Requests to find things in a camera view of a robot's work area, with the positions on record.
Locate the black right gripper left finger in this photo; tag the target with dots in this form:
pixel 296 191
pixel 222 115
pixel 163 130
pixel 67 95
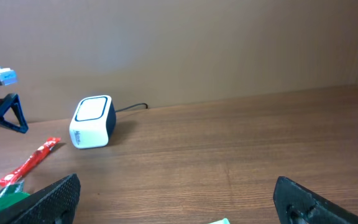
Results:
pixel 55 203

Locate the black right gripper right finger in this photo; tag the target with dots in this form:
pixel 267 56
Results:
pixel 296 204

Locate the mint green wipes pack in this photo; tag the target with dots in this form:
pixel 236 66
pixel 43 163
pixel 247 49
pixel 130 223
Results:
pixel 222 221

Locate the red snack stick packet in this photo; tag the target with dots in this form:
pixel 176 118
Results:
pixel 37 157

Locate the green 3M gloves package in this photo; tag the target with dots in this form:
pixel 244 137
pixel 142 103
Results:
pixel 12 188

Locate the white barcode scanner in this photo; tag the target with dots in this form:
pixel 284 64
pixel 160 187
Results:
pixel 93 122

